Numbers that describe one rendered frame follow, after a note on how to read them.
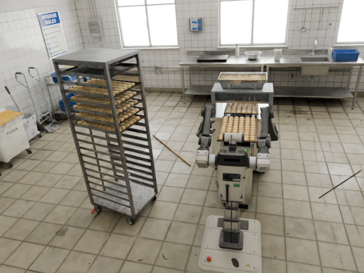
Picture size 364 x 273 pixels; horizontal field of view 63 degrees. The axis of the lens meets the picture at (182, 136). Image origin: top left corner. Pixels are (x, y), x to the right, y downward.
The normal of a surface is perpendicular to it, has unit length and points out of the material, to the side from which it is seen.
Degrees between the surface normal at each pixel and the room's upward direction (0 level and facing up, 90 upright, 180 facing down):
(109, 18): 90
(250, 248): 0
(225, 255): 0
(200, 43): 90
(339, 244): 0
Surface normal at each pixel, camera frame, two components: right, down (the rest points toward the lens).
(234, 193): -0.22, 0.47
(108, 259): -0.07, -0.88
